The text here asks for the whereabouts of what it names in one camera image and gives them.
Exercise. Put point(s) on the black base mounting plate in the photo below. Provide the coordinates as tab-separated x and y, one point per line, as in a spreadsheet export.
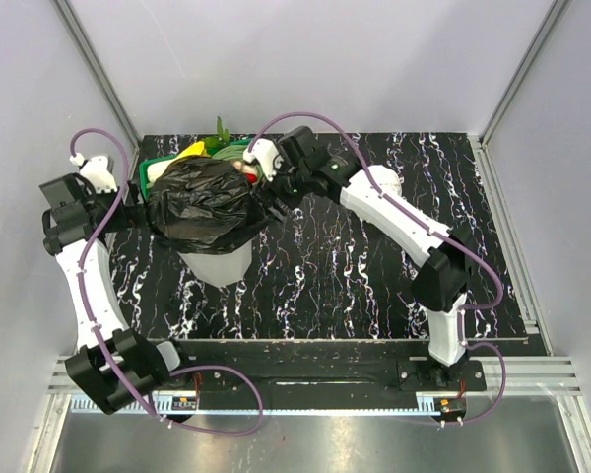
229	352

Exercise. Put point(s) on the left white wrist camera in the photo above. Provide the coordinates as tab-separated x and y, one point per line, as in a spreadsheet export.
97	170

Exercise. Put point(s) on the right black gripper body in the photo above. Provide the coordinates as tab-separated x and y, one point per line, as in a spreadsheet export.
289	182

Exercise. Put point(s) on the white slotted cable duct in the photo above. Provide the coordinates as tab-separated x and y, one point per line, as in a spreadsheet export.
169	404

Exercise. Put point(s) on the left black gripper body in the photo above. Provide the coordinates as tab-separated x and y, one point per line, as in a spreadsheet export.
129	216

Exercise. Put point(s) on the green coiled bean bundle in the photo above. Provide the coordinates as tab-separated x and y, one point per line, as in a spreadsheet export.
231	153

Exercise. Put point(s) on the right aluminium frame post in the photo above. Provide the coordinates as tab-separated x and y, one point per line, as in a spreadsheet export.
533	52

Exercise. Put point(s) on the black trash bag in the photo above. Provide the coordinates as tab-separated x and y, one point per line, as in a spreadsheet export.
205	206

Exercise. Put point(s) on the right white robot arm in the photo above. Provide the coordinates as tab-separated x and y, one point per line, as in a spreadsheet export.
444	267

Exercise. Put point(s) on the red toy radish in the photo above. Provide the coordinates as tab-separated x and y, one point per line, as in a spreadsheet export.
250	173

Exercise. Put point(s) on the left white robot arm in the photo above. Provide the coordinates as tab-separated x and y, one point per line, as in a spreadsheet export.
114	365

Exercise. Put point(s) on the white translucent trash bin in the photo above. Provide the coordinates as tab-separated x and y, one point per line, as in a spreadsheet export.
220	270

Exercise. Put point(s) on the green leafy toy plant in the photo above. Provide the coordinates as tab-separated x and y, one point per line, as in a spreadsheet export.
220	139

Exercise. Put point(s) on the aluminium frame post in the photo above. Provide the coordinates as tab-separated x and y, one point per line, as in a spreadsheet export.
76	30
533	52

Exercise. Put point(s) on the left aluminium frame post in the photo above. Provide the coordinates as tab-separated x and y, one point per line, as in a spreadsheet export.
76	30

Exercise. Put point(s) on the aluminium front rail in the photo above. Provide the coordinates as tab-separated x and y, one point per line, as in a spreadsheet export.
519	375

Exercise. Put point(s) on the green plastic basket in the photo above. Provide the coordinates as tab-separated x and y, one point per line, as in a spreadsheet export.
151	170

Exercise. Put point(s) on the yellow toy vegetable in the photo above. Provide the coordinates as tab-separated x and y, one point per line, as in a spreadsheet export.
196	149

